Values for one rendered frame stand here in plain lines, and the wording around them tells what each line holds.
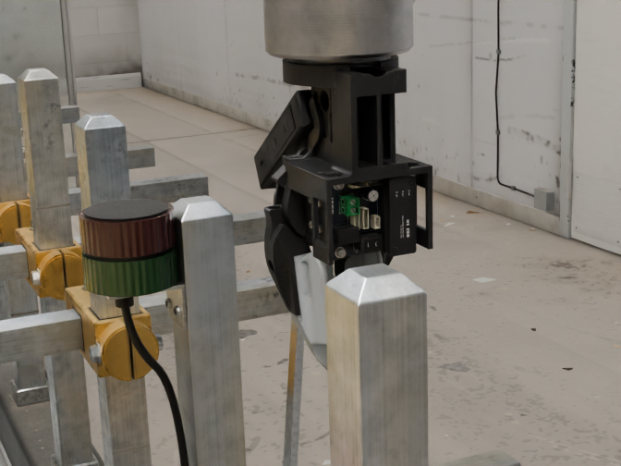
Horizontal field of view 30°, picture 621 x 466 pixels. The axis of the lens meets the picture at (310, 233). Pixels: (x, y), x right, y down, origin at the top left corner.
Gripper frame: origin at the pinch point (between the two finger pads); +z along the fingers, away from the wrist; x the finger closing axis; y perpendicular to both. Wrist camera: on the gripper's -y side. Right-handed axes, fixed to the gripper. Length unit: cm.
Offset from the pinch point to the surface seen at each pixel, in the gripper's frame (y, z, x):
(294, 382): -5.1, 3.6, -0.9
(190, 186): -81, 6, 17
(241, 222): -56, 5, 14
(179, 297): -2.2, -5.0, -9.8
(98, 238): -1.7, -9.8, -14.9
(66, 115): -156, 6, 17
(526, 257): -296, 101, 220
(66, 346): -31.0, 7.5, -11.7
